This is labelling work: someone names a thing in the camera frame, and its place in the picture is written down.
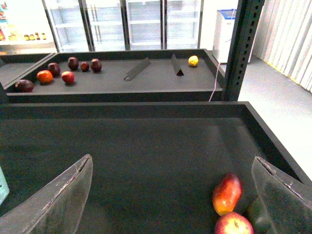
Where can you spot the black triangular divider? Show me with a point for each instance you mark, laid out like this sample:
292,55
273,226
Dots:
177,69

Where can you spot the dark red apple back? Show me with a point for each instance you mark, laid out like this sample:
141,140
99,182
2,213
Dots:
73,63

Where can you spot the dark red apple right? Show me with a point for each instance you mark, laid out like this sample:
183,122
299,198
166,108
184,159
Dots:
96,65

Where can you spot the dark red apple left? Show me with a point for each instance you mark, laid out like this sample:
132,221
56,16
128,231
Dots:
54,68

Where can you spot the white chest freezer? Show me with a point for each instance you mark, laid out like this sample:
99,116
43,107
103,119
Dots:
224,27

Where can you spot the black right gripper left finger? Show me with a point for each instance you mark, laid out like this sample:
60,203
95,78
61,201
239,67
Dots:
57,207

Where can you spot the black far display tray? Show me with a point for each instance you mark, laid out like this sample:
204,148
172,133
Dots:
157,82

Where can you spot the orange tomato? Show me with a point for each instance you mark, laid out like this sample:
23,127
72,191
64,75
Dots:
44,77

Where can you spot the small dark red apple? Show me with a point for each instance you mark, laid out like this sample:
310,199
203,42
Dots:
84,66

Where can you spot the dark green avocado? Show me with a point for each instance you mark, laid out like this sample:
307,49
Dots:
258,217

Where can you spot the black perforated shelf post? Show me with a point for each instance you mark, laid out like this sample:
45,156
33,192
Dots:
245,26

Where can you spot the white vertical blinds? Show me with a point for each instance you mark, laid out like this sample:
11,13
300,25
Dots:
284,39

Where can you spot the black near display tray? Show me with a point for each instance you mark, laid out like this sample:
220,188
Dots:
155,164

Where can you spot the dark purple eggplant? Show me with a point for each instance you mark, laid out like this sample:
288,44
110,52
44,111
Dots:
24,85

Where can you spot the yellow lemon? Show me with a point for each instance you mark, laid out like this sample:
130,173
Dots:
193,61

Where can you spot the red orange mango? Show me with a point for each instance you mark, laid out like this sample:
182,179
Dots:
227,194

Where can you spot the red yellow apple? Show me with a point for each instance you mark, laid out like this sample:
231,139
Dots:
233,223

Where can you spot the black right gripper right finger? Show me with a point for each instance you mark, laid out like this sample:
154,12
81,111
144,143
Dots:
287,202

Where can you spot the glass door refrigerator row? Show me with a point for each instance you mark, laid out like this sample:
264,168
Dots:
121,25

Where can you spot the black display tray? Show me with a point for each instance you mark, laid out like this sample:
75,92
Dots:
155,164
157,82

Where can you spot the light blue plastic basket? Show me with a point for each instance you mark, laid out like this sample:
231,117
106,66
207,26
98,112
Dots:
4,189

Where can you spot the flat black divider strip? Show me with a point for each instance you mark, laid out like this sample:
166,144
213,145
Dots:
137,69

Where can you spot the shelf with jars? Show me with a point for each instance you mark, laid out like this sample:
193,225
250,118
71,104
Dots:
24,28

